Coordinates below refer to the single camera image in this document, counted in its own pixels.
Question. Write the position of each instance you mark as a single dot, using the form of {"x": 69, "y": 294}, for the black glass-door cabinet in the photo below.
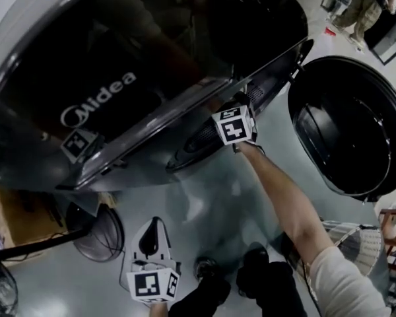
{"x": 382, "y": 25}

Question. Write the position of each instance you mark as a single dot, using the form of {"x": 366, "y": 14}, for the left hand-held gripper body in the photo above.
{"x": 146, "y": 284}

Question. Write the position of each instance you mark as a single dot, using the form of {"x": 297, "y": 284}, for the brown desk white top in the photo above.
{"x": 391, "y": 230}

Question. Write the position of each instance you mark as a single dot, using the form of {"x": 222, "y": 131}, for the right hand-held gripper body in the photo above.
{"x": 232, "y": 127}

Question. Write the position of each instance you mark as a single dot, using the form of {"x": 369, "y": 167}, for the person's cream shirt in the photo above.
{"x": 343, "y": 286}

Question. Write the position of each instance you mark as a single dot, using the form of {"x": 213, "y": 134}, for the white jug red cap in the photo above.
{"x": 330, "y": 31}

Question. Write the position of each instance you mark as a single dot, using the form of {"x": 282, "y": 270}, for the white laundry basket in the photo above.
{"x": 363, "y": 243}

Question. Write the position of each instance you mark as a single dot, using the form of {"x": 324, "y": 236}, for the round black washer door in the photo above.
{"x": 349, "y": 127}

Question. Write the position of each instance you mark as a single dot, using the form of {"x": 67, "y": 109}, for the person's left forearm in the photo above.
{"x": 158, "y": 310}

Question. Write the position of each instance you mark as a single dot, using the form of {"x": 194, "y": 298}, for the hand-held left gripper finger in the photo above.
{"x": 165, "y": 249}
{"x": 137, "y": 253}

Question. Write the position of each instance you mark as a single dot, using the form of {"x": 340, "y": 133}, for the brown cardboard box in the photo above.
{"x": 26, "y": 216}

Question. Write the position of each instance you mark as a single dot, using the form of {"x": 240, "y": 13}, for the person's right forearm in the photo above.
{"x": 277, "y": 193}

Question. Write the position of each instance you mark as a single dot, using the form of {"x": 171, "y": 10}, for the black standing fan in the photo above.
{"x": 102, "y": 236}

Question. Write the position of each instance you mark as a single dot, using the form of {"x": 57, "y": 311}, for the black washing machine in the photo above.
{"x": 85, "y": 45}

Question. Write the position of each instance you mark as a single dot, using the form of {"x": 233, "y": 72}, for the person's right leg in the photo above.
{"x": 274, "y": 286}

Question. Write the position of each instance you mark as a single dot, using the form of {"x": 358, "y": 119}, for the person's left leg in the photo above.
{"x": 211, "y": 296}

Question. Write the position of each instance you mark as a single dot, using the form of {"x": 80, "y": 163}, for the person's leg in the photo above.
{"x": 274, "y": 286}
{"x": 211, "y": 296}

